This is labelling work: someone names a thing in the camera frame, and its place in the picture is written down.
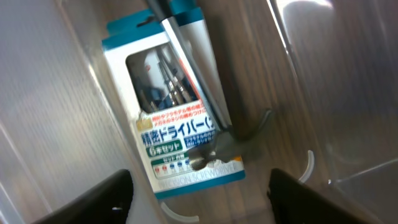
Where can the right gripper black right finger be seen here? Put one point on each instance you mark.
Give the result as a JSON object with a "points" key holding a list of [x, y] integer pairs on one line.
{"points": [[293, 202]]}

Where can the blue white screwdriver set box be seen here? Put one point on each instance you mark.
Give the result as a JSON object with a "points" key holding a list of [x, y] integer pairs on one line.
{"points": [[162, 100]]}

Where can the small black handled claw hammer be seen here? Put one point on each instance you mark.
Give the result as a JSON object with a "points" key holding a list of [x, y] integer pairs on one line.
{"points": [[225, 145]]}

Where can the clear plastic storage container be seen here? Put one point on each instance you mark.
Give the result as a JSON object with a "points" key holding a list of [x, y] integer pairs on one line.
{"points": [[327, 70]]}

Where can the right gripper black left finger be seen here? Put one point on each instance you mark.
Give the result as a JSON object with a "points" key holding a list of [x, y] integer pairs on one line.
{"points": [[107, 202]]}

